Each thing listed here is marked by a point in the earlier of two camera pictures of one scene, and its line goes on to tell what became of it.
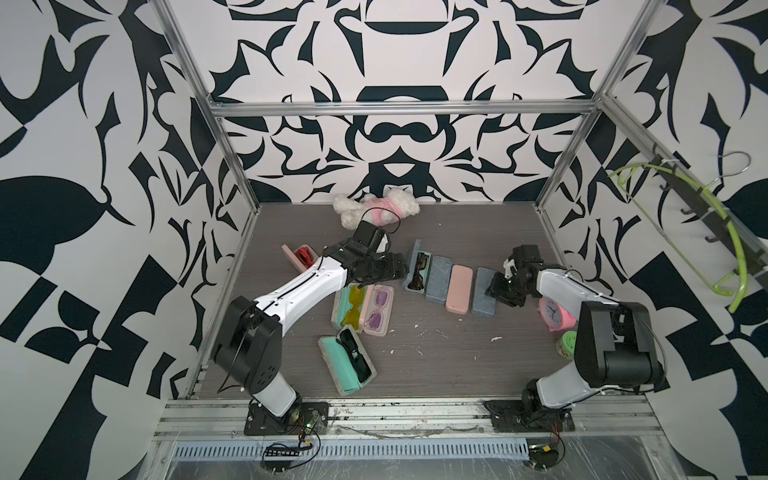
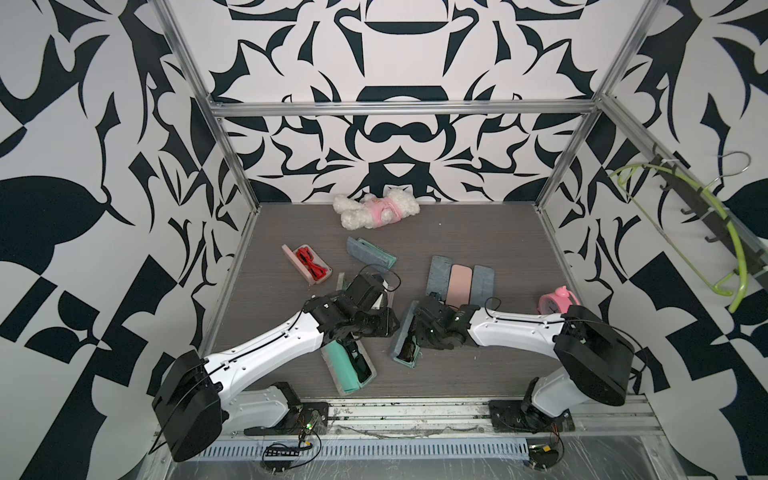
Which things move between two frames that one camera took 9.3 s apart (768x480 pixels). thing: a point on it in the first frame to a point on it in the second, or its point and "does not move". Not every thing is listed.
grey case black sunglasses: (416, 280) to (407, 350)
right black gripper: (495, 291) to (418, 326)
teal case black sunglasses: (347, 360) does not move
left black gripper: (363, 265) to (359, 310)
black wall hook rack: (726, 230) does not move
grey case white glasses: (439, 275) does not move
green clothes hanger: (619, 176) does not move
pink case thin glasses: (460, 289) does not move
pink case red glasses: (302, 257) does not move
